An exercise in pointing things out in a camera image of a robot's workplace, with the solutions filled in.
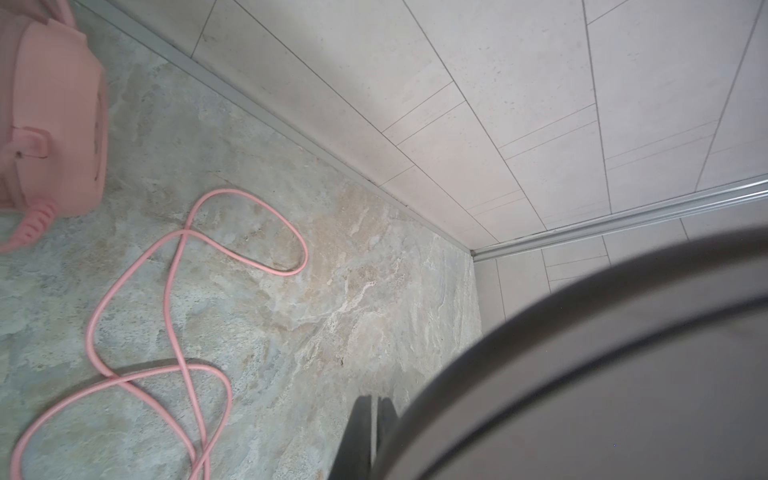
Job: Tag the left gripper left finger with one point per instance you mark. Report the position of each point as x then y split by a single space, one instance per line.
353 458

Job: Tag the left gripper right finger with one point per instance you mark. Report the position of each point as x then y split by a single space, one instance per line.
386 419

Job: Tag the white black headphones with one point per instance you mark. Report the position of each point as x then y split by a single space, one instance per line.
655 368

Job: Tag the pink headphones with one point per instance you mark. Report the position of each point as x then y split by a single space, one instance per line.
54 118

